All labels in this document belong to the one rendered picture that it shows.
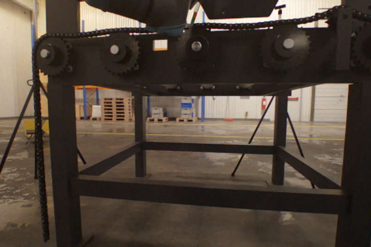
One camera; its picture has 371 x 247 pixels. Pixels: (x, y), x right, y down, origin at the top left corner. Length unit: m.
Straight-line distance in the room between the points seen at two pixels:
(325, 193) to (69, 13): 1.24
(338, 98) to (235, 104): 4.54
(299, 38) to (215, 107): 9.11
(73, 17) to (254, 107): 9.35
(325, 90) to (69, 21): 10.52
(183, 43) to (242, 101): 9.18
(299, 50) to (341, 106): 10.46
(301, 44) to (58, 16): 0.96
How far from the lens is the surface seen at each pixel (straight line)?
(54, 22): 1.09
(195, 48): 0.72
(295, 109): 10.40
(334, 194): 0.94
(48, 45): 0.98
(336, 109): 11.15
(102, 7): 0.45
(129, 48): 0.82
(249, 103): 9.93
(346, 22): 0.85
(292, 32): 0.81
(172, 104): 10.03
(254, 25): 0.78
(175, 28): 0.50
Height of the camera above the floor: 0.66
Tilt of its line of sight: 5 degrees down
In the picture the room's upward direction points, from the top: straight up
